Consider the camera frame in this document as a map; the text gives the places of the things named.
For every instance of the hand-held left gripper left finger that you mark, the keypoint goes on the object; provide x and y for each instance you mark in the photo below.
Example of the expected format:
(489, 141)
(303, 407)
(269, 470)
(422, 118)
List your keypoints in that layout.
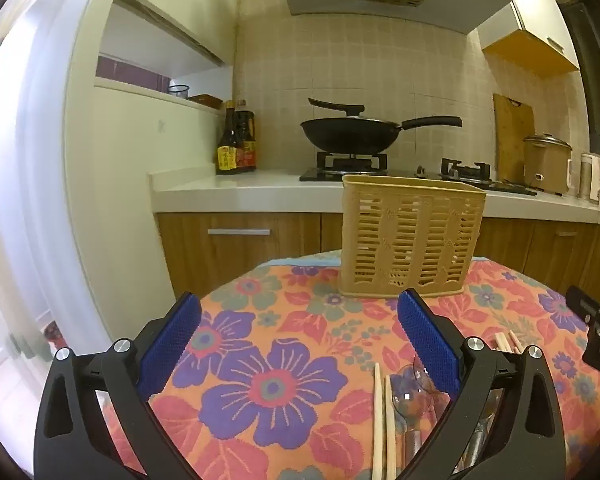
(172, 340)

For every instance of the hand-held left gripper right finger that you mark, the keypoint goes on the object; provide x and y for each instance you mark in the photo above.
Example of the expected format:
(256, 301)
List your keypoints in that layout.
(427, 345)

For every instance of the wooden chopstick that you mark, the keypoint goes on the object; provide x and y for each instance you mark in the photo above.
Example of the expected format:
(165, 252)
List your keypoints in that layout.
(377, 420)
(499, 344)
(514, 344)
(390, 425)

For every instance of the beige slotted plastic utensil basket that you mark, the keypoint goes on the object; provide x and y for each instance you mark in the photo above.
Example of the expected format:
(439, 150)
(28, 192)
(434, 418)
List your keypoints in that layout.
(410, 240)

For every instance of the floral orange tablecloth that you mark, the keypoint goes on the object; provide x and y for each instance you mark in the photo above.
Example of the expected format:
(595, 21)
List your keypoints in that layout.
(280, 340)

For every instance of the white electric kettle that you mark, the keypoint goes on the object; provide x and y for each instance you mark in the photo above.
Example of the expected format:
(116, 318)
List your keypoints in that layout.
(591, 175)

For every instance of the black gas stove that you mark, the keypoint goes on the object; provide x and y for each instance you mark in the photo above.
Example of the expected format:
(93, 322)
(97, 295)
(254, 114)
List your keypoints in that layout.
(410, 172)

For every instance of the beige rice cooker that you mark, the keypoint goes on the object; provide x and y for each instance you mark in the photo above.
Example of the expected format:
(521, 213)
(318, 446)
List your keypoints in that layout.
(547, 162)

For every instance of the white door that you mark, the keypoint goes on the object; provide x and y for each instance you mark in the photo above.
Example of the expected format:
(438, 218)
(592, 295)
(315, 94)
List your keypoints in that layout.
(25, 210)

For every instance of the slim dark sauce bottle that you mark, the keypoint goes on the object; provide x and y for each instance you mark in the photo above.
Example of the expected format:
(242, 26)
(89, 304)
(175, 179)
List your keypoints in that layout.
(226, 145)

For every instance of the black wok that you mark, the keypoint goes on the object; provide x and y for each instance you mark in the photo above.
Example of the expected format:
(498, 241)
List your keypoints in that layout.
(350, 135)

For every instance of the wooden cutting board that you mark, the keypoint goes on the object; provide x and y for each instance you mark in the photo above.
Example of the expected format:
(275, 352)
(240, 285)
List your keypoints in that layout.
(512, 135)

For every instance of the brown tray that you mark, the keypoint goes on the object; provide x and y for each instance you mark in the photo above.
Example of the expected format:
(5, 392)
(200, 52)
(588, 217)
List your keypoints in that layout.
(206, 100)

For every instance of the glass jar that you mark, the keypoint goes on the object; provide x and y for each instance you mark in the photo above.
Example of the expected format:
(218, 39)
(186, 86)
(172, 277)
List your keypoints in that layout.
(179, 91)

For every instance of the white wall cabinet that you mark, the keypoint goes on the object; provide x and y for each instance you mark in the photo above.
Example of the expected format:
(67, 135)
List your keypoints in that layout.
(535, 35)

